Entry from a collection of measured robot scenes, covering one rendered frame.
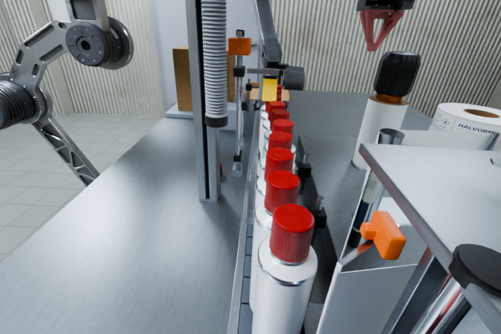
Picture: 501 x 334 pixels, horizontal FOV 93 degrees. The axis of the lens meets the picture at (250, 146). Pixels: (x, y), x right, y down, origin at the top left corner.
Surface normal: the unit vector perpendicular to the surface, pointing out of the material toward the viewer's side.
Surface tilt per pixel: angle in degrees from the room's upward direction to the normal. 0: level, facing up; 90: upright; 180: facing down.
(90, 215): 0
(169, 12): 90
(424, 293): 90
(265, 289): 90
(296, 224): 2
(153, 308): 0
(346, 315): 90
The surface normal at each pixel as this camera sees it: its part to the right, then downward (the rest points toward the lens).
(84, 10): -0.04, 0.45
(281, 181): 0.06, -0.91
